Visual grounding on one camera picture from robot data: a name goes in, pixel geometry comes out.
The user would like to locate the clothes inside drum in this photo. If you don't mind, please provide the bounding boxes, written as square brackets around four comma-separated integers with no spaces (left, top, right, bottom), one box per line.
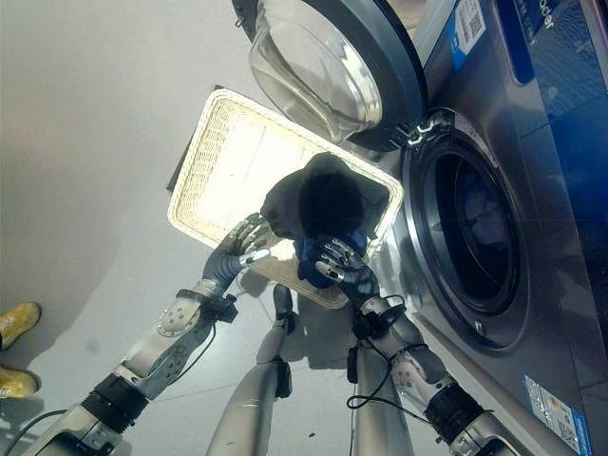
[456,165,510,248]

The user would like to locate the silver front-load washing machine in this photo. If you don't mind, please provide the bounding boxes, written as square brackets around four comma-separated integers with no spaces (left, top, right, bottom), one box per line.
[365,0,608,456]

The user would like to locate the blue white energy label sticker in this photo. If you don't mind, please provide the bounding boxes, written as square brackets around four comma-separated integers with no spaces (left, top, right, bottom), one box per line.
[444,0,487,68]

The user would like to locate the blue garment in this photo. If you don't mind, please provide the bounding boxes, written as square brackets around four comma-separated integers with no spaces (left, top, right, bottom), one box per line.
[293,229,369,290]

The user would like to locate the right silver robot leg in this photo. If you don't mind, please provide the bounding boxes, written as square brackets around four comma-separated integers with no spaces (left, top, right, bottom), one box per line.
[351,341,419,456]

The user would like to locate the white woven laundry basket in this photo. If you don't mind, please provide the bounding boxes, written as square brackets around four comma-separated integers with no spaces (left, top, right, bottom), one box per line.
[166,88,404,310]

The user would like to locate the blue white warning sticker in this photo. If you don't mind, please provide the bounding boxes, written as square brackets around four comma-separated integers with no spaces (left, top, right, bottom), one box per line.
[522,373,594,456]

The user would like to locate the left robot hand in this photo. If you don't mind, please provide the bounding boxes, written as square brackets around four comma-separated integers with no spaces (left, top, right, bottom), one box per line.
[201,212,272,289]

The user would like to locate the round glass washing machine door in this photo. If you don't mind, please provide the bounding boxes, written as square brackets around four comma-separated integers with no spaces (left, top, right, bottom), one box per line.
[232,0,428,153]

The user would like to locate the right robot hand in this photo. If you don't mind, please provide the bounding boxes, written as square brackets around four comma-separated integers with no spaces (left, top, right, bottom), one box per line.
[314,239,381,308]

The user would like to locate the black garment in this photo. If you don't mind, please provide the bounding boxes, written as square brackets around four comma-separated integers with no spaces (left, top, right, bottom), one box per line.
[259,151,391,243]

